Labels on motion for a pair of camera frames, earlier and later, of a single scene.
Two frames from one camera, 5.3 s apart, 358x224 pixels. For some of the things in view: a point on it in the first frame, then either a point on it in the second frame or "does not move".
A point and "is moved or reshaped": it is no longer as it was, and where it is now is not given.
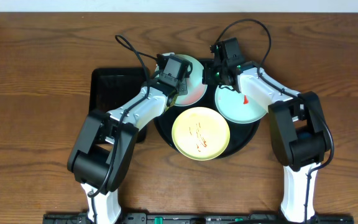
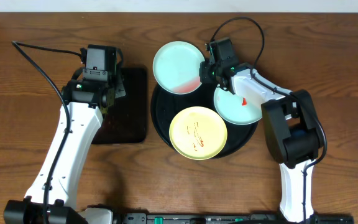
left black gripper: [181, 88] → [117, 90]
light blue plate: [235, 107] does not move
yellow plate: [201, 134] does not move
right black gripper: [209, 79] does not move
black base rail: [197, 218] does not move
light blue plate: [196, 88] is moved or reshaped
